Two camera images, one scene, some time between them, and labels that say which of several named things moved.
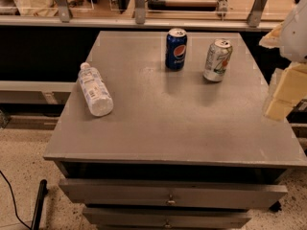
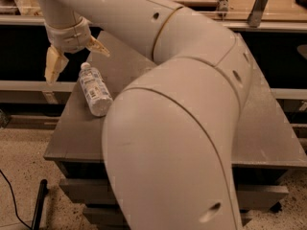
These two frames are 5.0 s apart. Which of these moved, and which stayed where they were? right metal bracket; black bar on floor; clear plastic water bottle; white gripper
Moved: white gripper
Stayed: black bar on floor; clear plastic water bottle; right metal bracket
